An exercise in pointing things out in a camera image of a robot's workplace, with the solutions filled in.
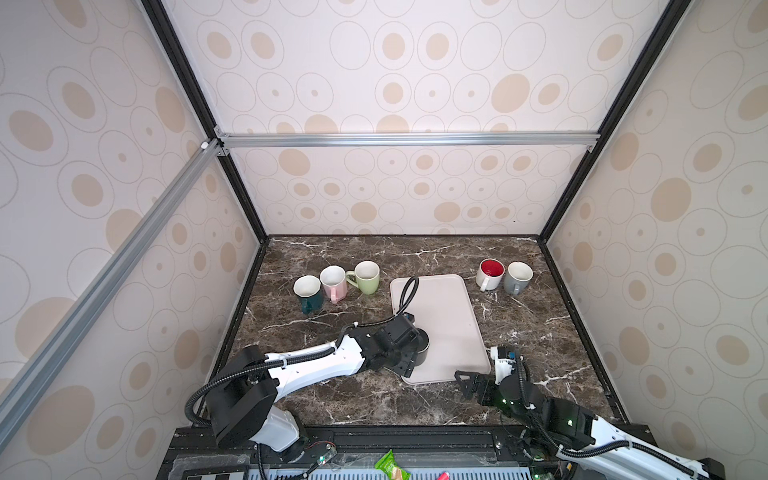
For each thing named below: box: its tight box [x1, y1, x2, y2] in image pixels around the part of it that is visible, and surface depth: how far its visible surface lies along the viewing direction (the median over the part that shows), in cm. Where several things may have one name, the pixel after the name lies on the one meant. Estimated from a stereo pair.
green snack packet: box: [374, 449, 412, 480], surface depth 70 cm
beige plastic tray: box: [390, 274, 491, 385], surface depth 94 cm
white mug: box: [476, 258, 506, 292], surface depth 102 cm
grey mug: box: [504, 261, 534, 296], surface depth 99 cm
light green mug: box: [346, 260, 381, 295], surface depth 101 cm
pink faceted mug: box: [319, 265, 348, 304], surface depth 97 cm
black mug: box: [413, 327, 430, 366], surface depth 83 cm
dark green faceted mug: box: [293, 274, 323, 315], surface depth 94 cm
